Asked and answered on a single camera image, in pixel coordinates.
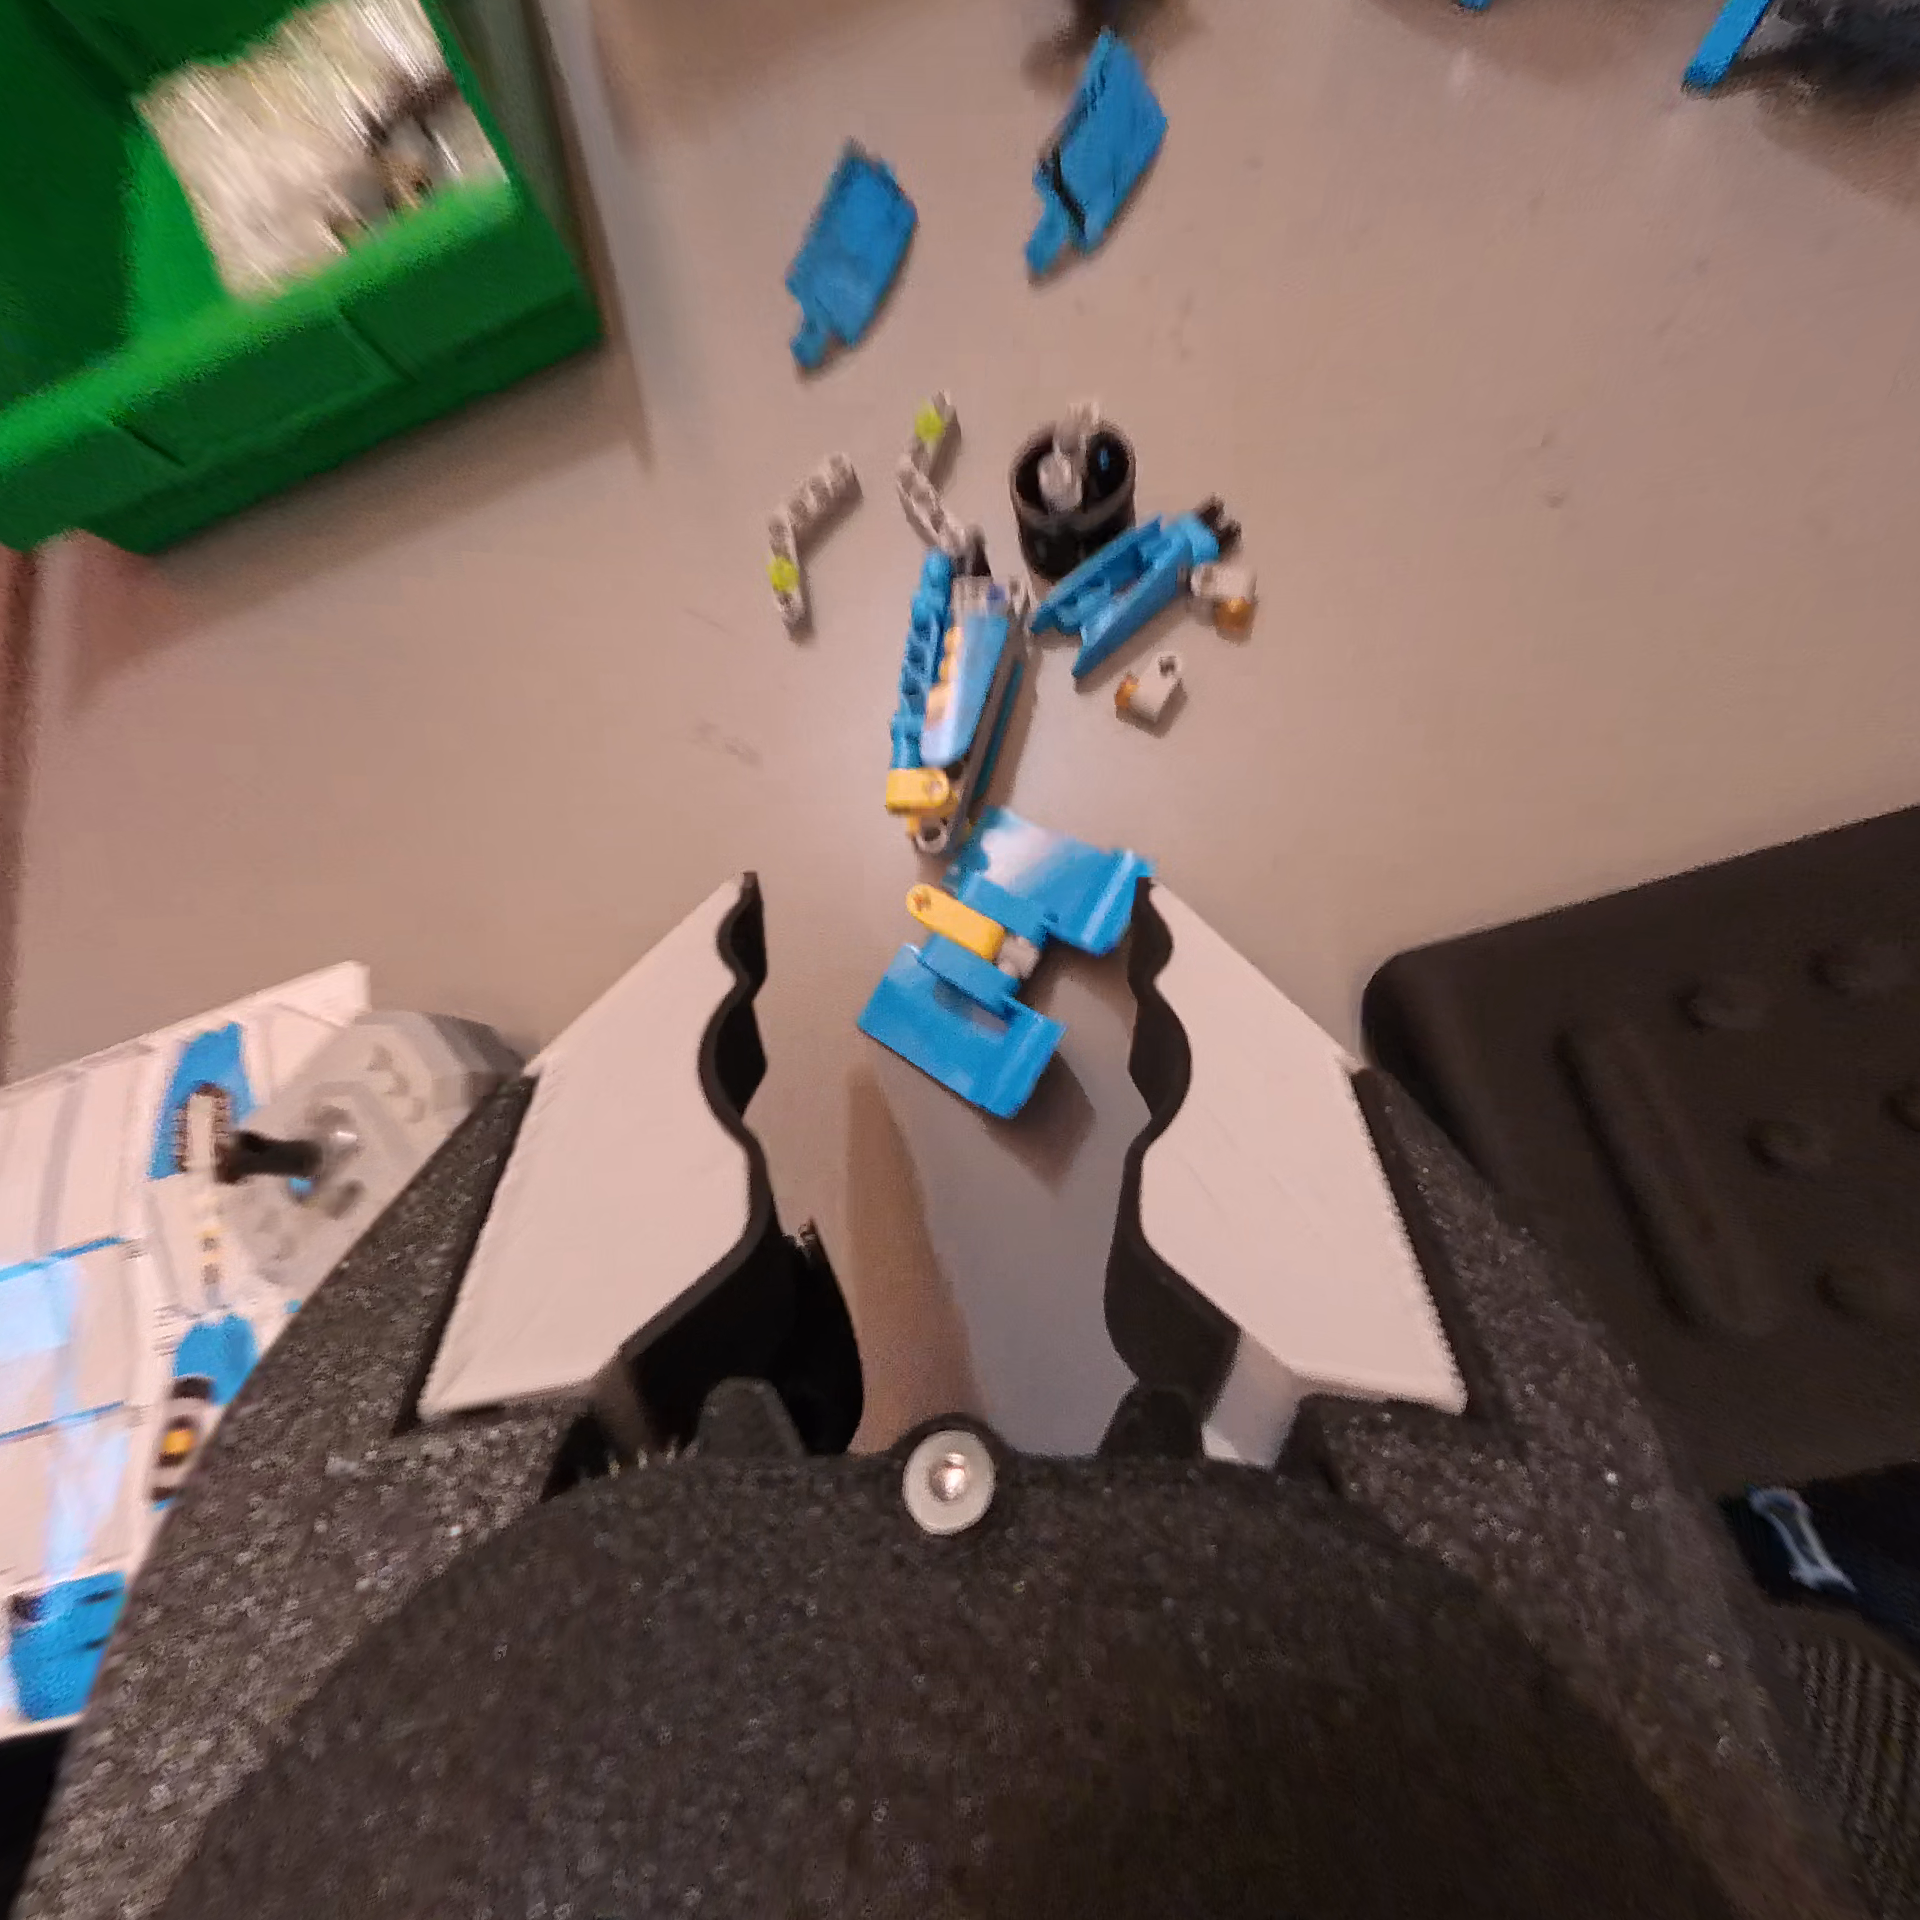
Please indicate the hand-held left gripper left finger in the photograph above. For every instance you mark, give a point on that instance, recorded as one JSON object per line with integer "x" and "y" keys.
{"x": 600, "y": 1201}

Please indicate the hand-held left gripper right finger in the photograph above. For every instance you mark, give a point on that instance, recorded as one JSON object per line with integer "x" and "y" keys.
{"x": 1290, "y": 1201}

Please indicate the blue panel brick assembly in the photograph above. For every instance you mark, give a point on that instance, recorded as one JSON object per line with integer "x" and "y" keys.
{"x": 975, "y": 1037}

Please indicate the light grey desk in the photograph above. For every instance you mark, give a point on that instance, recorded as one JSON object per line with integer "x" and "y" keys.
{"x": 1500, "y": 524}

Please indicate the grey motor block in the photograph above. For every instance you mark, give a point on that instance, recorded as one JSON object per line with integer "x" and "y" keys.
{"x": 389, "y": 1079}

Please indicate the black dimpled mat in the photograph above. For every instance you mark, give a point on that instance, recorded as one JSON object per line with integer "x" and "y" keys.
{"x": 1651, "y": 1126}

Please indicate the instruction booklet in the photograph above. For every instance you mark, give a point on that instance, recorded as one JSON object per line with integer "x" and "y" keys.
{"x": 89, "y": 1201}

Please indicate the small white orange brick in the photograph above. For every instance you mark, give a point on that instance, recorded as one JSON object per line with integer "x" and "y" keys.
{"x": 1228, "y": 598}
{"x": 1152, "y": 690}

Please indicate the blue yellow beam assembly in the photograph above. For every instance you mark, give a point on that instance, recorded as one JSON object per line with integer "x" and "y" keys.
{"x": 945, "y": 690}

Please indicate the blue pointed panel assembly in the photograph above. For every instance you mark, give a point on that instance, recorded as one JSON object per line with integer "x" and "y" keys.
{"x": 1119, "y": 585}

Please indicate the grey bent brick beam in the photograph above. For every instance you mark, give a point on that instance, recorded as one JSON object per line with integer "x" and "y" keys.
{"x": 802, "y": 540}
{"x": 932, "y": 480}

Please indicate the black toy tyre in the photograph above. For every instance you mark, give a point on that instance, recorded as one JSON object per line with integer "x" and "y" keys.
{"x": 1073, "y": 511}

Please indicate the green plastic bin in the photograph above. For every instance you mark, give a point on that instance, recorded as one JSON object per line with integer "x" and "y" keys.
{"x": 299, "y": 389}

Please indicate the clear plastic parts bag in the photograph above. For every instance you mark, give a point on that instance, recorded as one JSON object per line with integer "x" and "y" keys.
{"x": 299, "y": 150}

